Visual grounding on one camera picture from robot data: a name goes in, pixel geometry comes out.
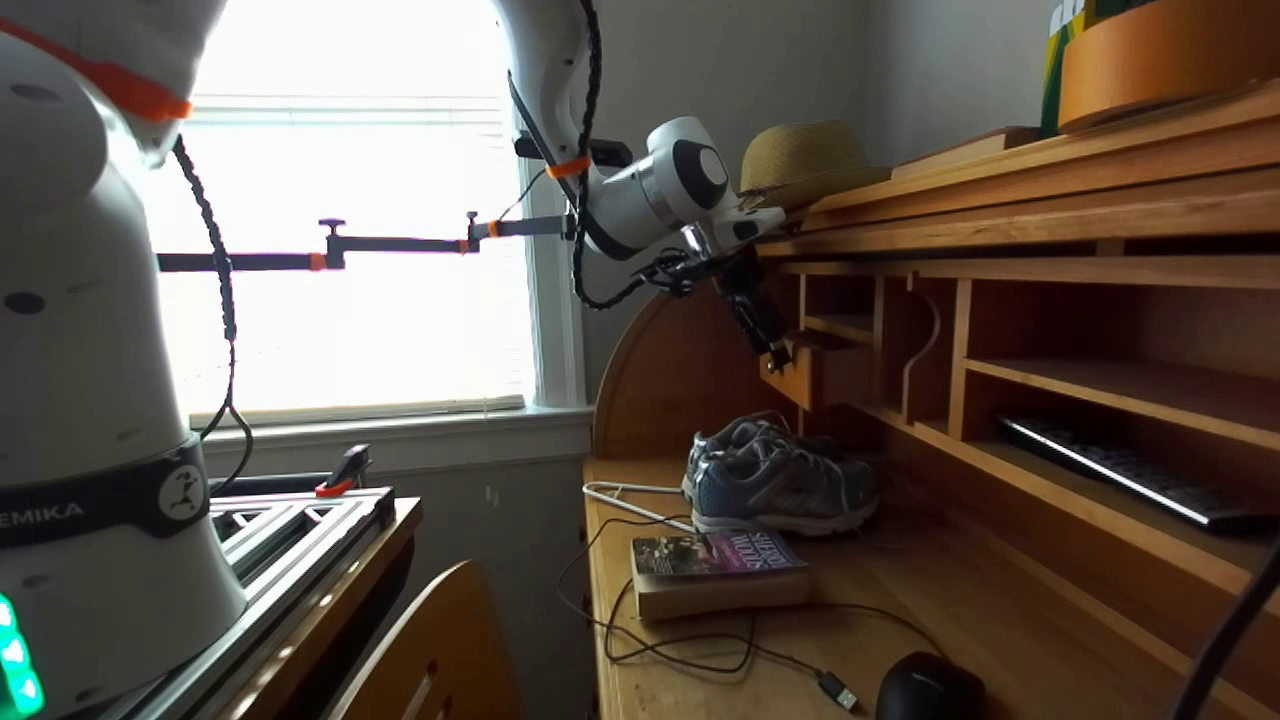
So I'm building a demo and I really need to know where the green yellow book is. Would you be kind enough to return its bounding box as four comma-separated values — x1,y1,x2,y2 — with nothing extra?
1038,0,1088,137

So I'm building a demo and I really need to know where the black keyboard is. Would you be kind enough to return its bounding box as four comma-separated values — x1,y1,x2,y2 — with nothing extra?
995,411,1275,538

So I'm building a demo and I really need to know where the grey blue running shoe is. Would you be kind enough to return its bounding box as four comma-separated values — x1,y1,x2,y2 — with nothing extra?
680,411,883,539

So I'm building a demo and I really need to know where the small wooden drawer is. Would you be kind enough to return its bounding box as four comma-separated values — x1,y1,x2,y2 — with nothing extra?
762,331,880,411

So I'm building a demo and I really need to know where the tan cap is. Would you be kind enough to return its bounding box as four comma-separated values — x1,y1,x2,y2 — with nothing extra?
738,122,894,213

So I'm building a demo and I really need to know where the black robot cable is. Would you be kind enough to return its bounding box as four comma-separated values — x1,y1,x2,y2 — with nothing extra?
170,132,259,497
568,0,673,311

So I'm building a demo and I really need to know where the orange round container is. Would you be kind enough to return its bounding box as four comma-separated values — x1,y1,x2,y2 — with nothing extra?
1057,0,1280,132

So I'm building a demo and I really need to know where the black USB cable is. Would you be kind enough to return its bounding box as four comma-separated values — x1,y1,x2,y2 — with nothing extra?
585,514,945,716

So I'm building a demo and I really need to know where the red black clamp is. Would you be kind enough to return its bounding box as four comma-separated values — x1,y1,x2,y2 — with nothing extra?
313,440,374,499

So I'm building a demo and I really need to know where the white framed window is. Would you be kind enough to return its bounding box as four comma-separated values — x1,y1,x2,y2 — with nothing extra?
138,0,597,437

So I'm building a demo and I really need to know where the white cable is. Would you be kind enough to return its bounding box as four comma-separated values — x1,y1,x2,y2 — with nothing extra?
582,477,699,538

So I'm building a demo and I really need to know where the black camera mount rod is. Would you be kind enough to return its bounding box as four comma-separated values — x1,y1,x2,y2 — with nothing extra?
157,213,582,278

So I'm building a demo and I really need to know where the black computer mouse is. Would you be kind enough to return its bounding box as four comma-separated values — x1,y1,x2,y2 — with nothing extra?
873,650,994,720

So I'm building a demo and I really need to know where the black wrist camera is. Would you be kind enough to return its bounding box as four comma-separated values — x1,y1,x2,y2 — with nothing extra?
647,247,732,298

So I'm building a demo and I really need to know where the aluminium robot stand frame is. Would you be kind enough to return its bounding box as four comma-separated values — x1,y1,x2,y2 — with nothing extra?
123,485,430,720

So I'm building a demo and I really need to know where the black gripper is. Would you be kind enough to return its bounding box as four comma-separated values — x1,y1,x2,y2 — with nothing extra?
716,253,806,379

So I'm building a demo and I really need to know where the wooden roll-top desk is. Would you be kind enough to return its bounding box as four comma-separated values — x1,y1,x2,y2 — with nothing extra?
582,76,1280,720

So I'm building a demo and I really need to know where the thick black cable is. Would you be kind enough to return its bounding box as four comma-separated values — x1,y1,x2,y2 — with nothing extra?
1173,538,1280,720

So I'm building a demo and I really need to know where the paperback book purple cover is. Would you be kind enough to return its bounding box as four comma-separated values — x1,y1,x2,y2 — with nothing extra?
629,530,815,624

